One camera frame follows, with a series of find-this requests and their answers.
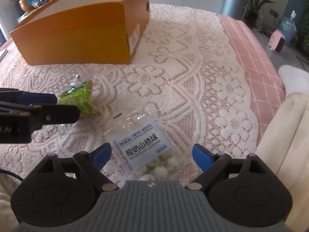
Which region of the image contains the person's foot in white sock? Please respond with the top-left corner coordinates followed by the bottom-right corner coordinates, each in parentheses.
top-left (278, 65), bottom-right (309, 96)

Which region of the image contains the grey trash can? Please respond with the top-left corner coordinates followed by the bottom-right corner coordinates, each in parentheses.
top-left (220, 0), bottom-right (248, 21)

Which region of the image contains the black cable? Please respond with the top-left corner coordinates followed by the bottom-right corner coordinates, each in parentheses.
top-left (0, 170), bottom-right (23, 182)

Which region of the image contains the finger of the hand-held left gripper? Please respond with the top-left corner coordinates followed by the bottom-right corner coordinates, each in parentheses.
top-left (0, 88), bottom-right (58, 105)
top-left (0, 101), bottom-right (81, 131)

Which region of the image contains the light green snack packet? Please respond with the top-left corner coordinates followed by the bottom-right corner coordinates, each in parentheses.
top-left (59, 74), bottom-right (101, 118)

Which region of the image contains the long-leaf potted plant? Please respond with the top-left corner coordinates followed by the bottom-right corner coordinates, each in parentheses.
top-left (241, 0), bottom-right (283, 28)

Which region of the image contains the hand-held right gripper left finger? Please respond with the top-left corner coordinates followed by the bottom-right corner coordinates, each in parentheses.
top-left (36, 142), bottom-right (119, 192)

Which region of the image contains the orange cardboard box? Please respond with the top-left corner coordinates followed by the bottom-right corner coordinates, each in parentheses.
top-left (9, 0), bottom-right (150, 66)

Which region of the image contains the trailing green plant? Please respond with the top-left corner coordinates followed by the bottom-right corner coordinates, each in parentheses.
top-left (293, 0), bottom-right (309, 51)

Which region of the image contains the white lace cloth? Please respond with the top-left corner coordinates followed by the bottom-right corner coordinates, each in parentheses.
top-left (0, 3), bottom-right (260, 186)

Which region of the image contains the person's leg in cream trousers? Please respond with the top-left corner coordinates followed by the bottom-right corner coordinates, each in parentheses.
top-left (0, 174), bottom-right (23, 232)
top-left (255, 92), bottom-right (309, 232)

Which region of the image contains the clear packet of white balls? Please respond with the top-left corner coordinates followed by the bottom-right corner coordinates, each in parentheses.
top-left (101, 109), bottom-right (204, 183)

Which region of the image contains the pink checked cloth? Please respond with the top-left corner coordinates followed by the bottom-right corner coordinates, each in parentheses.
top-left (217, 13), bottom-right (286, 148)

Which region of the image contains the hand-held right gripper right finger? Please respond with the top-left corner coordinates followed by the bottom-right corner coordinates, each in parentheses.
top-left (187, 143), bottom-right (271, 191)

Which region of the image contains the blue water jug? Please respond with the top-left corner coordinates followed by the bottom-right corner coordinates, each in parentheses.
top-left (278, 10), bottom-right (297, 46)

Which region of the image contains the pink small appliance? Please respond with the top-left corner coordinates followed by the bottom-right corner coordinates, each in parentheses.
top-left (268, 29), bottom-right (285, 53)

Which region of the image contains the orange vase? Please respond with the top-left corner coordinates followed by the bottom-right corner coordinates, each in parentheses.
top-left (19, 0), bottom-right (37, 12)

